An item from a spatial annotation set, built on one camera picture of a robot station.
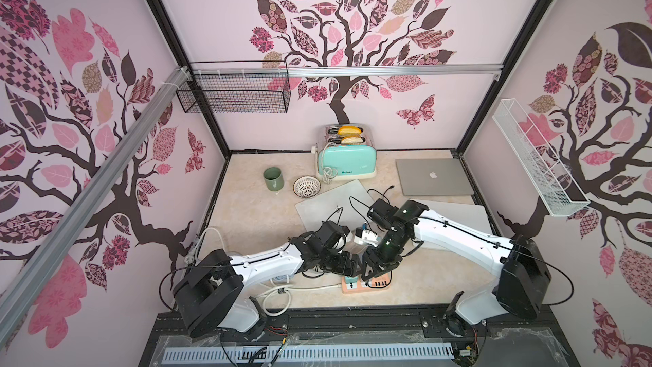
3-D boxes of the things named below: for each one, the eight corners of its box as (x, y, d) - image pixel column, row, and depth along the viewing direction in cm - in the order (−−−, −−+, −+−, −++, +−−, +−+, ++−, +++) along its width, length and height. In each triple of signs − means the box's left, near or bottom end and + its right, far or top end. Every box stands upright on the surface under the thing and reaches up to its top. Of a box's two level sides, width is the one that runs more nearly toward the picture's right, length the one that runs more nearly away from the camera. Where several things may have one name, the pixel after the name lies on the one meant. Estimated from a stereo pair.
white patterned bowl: (293, 198, 105) (292, 192, 101) (295, 182, 110) (294, 176, 107) (320, 198, 105) (320, 192, 101) (321, 182, 110) (321, 176, 107)
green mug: (265, 190, 108) (261, 180, 103) (268, 177, 113) (265, 166, 108) (283, 190, 108) (280, 180, 103) (285, 177, 113) (282, 166, 108)
